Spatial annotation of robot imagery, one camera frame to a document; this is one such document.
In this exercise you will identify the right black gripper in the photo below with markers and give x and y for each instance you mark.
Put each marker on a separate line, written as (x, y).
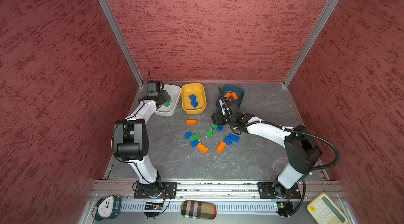
(215, 119)

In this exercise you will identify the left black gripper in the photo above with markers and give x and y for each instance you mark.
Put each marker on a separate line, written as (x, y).
(166, 97)

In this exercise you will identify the green lego cluster top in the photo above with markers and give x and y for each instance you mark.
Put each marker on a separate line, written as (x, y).
(167, 103)

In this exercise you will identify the green lego cluster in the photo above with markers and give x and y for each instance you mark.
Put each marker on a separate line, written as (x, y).
(213, 126)
(167, 103)

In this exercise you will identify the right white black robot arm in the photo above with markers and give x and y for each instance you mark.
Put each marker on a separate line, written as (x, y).
(301, 149)

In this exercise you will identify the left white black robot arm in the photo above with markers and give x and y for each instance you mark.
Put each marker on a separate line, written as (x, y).
(130, 141)

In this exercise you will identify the white rectangular container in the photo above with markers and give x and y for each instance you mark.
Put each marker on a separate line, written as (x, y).
(175, 93)

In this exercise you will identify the green lego cluster right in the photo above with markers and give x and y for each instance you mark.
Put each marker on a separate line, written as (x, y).
(213, 126)

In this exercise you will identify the blue lego pair right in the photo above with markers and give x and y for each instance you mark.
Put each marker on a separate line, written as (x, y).
(229, 140)

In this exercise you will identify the teal rectangular container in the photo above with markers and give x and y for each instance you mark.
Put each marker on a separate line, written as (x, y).
(238, 99)

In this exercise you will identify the green long lego centre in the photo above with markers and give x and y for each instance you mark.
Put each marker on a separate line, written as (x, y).
(209, 134)

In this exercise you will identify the green long lego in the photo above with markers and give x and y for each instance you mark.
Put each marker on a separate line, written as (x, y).
(209, 134)
(195, 137)

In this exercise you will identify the yellow rectangular container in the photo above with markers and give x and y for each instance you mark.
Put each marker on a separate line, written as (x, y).
(199, 91)

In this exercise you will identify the green long lego left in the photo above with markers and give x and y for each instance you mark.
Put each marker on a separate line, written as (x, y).
(195, 137)

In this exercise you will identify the plaid fabric pouch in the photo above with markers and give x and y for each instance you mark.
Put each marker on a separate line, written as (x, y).
(198, 210)

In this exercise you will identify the green analog clock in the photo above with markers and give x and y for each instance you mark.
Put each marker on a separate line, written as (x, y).
(107, 208)

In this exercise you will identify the yellow green calculator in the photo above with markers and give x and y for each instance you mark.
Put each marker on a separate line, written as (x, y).
(324, 211)

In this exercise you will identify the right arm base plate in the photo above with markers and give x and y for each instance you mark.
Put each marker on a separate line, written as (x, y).
(267, 190)

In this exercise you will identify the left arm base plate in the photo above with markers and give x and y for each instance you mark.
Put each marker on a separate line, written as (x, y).
(164, 190)

